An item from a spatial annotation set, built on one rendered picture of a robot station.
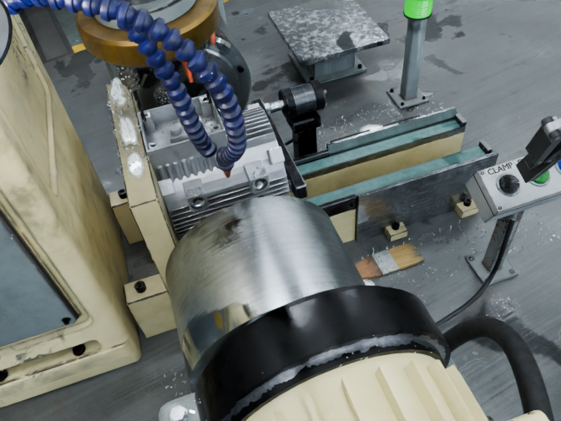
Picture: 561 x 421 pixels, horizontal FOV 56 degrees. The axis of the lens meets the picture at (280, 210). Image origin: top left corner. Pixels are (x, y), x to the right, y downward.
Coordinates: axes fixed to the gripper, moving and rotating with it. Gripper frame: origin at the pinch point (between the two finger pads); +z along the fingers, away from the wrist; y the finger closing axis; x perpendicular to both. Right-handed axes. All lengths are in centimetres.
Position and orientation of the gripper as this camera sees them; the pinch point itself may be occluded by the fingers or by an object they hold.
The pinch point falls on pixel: (538, 162)
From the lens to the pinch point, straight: 78.2
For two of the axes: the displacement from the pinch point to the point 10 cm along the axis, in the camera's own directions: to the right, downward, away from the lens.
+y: -9.4, 3.0, -1.4
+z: -0.4, 3.3, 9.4
